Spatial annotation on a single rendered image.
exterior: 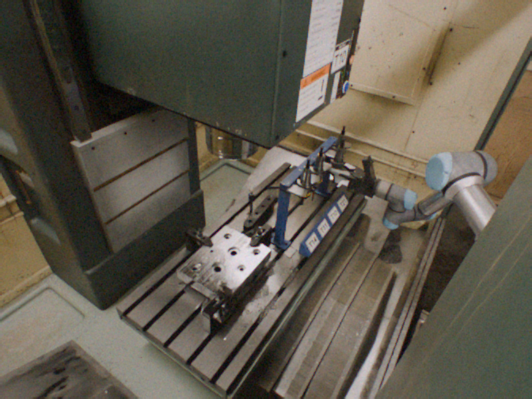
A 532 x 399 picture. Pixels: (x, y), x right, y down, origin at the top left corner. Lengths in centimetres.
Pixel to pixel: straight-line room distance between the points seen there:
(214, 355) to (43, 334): 86
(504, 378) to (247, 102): 66
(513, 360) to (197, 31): 76
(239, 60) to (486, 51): 121
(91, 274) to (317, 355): 94
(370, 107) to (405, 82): 21
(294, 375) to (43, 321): 111
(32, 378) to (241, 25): 135
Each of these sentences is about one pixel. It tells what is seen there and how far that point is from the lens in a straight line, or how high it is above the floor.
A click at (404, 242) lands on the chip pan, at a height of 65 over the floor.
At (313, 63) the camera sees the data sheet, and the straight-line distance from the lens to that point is 88.
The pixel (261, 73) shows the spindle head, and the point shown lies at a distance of 75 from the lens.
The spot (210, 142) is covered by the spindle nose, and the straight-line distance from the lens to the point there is 99.
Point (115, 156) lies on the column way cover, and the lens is 133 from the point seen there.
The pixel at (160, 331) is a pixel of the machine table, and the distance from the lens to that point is 130.
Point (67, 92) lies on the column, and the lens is 118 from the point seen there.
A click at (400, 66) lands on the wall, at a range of 182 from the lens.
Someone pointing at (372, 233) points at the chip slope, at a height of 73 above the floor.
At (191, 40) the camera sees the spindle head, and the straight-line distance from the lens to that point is 85.
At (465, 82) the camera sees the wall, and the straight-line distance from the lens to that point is 180.
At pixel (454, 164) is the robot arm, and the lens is 118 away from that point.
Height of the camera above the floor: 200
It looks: 39 degrees down
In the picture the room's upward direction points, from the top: 4 degrees clockwise
